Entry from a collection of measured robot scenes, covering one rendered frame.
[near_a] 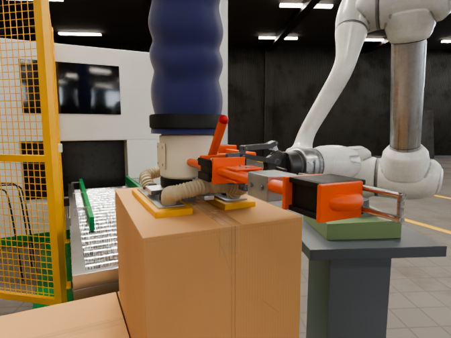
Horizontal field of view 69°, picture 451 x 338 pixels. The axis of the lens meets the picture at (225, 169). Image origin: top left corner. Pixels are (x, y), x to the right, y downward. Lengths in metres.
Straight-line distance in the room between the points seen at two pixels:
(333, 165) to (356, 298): 0.73
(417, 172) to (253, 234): 0.74
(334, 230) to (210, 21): 0.85
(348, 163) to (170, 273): 0.54
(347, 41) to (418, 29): 0.21
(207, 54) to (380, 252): 0.89
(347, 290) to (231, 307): 0.72
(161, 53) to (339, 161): 0.56
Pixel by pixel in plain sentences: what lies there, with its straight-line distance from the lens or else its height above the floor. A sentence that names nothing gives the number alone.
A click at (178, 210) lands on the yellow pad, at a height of 0.96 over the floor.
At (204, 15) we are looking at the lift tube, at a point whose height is 1.47.
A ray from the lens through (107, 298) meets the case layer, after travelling 1.37.
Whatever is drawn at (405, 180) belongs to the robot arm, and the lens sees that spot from 1.35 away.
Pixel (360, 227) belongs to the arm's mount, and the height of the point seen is 0.80.
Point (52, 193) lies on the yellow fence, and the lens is 2.12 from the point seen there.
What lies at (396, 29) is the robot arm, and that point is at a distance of 1.22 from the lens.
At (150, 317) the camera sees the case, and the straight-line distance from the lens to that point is 0.78.
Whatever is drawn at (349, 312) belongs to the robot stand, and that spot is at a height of 0.44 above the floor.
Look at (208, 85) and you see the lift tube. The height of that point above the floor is 1.29.
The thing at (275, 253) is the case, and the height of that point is 0.86.
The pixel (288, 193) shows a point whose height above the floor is 1.07.
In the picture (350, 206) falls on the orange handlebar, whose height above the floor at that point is 1.07.
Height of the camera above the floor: 1.17
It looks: 7 degrees down
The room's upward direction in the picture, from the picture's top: straight up
